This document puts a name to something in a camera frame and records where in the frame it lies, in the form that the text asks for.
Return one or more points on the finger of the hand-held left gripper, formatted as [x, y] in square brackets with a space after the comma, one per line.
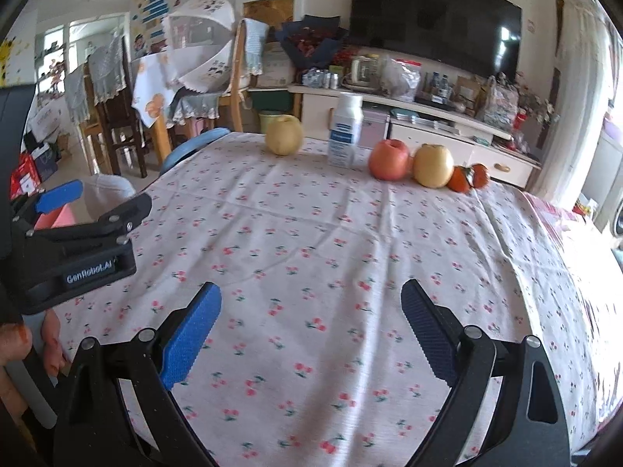
[58, 197]
[121, 219]

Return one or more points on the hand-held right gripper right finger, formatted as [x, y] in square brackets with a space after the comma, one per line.
[430, 331]

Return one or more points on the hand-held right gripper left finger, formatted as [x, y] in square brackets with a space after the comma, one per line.
[190, 335]

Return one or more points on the white plastic bin bag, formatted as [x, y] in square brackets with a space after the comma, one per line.
[109, 194]

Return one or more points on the person's left hand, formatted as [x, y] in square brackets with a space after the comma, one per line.
[52, 345]

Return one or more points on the pink stool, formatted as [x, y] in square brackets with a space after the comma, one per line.
[61, 218]

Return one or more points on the red box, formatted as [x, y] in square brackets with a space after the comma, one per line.
[27, 175]

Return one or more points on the dark wooden chair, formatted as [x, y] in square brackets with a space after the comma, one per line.
[117, 121]

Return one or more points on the orange print table cover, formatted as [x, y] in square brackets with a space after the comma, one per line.
[151, 87]

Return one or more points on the cherry print tablecloth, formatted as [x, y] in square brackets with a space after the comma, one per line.
[316, 233]

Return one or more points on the orange persimmon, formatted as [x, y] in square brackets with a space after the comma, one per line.
[481, 175]
[460, 180]

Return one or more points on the yellow apple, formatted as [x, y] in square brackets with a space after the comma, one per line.
[433, 166]

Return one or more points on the light wooden chair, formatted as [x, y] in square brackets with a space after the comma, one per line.
[238, 92]

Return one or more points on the red apple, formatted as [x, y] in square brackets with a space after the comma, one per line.
[389, 160]

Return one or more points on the light green bucket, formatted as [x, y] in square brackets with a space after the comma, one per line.
[272, 121]

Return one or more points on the yellow pear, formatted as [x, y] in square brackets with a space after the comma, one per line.
[284, 135]

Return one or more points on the dark green box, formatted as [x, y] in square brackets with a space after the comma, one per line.
[272, 99]

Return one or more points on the white mesh food cover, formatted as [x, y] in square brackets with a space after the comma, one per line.
[199, 39]

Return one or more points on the white television cabinet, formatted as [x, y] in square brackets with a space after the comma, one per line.
[438, 131]

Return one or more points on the pink storage box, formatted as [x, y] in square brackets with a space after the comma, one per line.
[375, 129]

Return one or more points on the white washing machine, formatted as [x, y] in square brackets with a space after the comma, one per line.
[619, 231]

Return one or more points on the white supplement bottle blue label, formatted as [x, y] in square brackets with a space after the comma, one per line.
[344, 131]

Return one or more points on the plastic bag of goods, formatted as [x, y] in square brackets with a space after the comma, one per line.
[501, 104]

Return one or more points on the brown cardboard box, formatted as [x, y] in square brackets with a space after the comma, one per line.
[468, 95]

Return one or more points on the clear plastic zip bag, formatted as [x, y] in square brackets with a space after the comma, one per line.
[400, 80]

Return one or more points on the dark blue flower bouquet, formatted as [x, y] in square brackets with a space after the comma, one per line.
[311, 41]

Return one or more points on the black television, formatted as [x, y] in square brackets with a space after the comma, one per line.
[433, 14]

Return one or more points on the wall poster blue bars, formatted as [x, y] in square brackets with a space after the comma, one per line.
[153, 0]

